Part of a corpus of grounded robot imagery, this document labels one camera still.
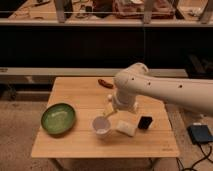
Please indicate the yellow gripper finger pad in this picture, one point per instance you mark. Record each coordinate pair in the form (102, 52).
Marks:
(109, 110)

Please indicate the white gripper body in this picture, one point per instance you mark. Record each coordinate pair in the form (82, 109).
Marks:
(124, 101)

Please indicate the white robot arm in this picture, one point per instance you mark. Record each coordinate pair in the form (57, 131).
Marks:
(193, 94)

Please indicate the black eraser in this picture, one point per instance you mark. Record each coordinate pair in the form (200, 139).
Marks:
(145, 122)

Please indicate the white cup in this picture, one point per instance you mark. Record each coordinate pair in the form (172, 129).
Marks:
(101, 126)

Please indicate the brown sausage toy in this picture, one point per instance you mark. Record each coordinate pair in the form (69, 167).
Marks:
(105, 84)

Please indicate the white sponge block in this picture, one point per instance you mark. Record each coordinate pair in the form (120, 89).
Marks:
(126, 128)

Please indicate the wooden table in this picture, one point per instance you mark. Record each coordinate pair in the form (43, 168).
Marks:
(83, 141)

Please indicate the green bowl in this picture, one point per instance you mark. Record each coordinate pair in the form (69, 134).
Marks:
(58, 118)

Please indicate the blue box on floor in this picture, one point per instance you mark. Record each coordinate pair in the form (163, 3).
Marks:
(199, 134)

